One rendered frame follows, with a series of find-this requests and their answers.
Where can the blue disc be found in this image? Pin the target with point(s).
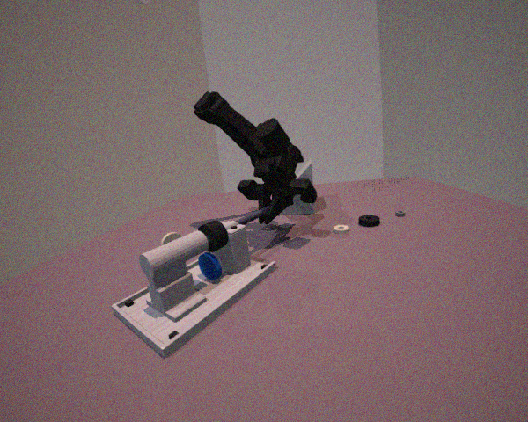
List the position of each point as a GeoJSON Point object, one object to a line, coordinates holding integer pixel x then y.
{"type": "Point", "coordinates": [210, 266]}

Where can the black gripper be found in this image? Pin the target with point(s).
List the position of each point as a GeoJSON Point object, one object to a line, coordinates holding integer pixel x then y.
{"type": "Point", "coordinates": [282, 194]}

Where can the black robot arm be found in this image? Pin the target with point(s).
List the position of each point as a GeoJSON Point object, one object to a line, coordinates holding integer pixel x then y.
{"type": "Point", "coordinates": [267, 145]}

